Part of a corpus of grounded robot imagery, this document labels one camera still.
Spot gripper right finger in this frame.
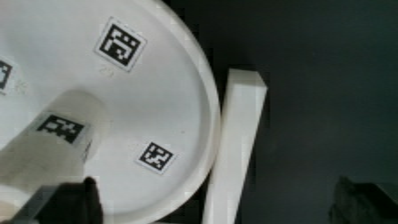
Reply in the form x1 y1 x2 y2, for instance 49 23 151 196
328 176 398 224

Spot white cylindrical table leg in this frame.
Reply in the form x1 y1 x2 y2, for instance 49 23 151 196
0 90 110 217

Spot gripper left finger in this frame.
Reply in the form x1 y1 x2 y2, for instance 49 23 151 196
10 177 104 224

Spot white round table top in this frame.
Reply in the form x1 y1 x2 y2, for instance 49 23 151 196
0 0 220 224

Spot white right border rail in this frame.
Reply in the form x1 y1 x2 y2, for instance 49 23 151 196
200 69 268 224

